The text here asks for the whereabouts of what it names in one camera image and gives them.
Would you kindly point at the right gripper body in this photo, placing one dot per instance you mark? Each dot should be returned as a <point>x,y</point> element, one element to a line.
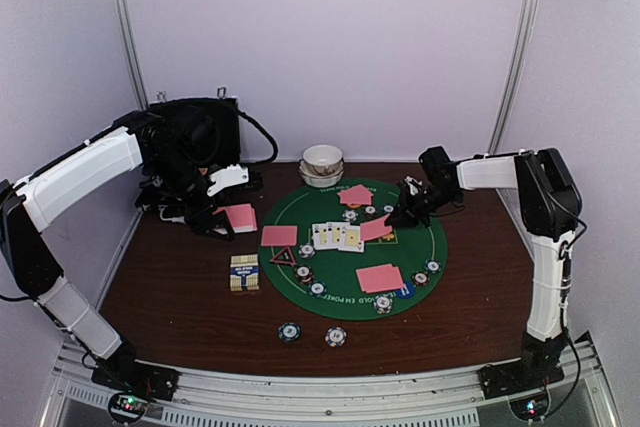
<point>422,205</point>

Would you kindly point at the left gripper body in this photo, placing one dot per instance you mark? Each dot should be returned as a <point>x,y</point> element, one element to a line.
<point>193,212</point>

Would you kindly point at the dark chips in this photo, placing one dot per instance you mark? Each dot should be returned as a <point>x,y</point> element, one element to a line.
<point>317,289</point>
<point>432,266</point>
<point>389,208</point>

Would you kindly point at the pink playing card deck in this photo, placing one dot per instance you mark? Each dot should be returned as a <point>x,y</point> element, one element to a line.
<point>242,217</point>

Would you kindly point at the pink cards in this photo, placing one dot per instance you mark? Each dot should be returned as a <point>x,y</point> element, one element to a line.
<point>358,195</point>

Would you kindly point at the blue round dealer button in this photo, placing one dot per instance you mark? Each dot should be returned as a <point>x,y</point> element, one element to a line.
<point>407,291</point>

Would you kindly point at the black red triangle all-in marker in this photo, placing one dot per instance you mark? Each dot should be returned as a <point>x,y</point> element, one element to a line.
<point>284,257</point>

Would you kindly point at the dark blue chip stack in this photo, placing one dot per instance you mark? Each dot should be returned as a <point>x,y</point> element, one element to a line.
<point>289,332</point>

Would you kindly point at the light blue chip stack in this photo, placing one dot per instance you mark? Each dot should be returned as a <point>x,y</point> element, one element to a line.
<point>335,337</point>

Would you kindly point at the two of spades card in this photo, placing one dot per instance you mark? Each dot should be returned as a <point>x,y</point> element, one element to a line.
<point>334,232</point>

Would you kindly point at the two of clubs card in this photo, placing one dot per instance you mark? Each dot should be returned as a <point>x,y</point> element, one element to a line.
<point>320,236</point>

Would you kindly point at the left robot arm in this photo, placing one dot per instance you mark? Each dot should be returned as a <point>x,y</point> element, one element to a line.
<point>30,205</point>

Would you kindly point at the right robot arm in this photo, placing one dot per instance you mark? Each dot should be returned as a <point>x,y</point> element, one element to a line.
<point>550,207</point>

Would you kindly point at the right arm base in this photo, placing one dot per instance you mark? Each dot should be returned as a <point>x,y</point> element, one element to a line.
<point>524,382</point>

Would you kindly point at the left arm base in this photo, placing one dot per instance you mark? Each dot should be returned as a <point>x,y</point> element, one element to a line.
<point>131,399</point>

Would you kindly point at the gold blue card box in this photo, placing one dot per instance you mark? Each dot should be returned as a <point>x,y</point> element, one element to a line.
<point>244,273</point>

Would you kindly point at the black poker chip case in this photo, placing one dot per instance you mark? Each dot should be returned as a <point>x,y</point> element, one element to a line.
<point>180,141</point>

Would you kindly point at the round green poker mat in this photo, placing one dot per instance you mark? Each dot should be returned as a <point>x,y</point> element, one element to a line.
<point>345,301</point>

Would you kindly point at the upper white ceramic bowl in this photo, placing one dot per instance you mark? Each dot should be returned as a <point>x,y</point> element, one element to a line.
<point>323,158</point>

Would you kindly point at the white ceramic bowl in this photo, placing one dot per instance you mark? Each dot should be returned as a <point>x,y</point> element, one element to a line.
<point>323,158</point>
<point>315,180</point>

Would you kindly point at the lower white ceramic bowl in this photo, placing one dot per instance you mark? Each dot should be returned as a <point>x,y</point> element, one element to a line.
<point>315,180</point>

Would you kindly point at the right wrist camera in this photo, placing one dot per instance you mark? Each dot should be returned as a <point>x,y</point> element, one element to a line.
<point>436,164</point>

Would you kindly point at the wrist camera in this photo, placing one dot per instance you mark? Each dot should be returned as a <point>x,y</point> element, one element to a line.
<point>231,176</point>
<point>436,164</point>

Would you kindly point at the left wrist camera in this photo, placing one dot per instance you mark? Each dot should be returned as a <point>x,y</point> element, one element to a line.
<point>231,176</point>

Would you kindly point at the aluminium front rail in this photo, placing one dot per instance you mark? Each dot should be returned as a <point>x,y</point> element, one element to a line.
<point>452,397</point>

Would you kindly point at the right aluminium post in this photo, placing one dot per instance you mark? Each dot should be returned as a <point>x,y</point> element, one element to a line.
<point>524,30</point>

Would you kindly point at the aluminium post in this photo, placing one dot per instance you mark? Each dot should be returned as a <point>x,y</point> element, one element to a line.
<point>131,56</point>
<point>524,30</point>

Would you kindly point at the left aluminium post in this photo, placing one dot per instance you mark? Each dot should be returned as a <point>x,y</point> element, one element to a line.
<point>131,56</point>

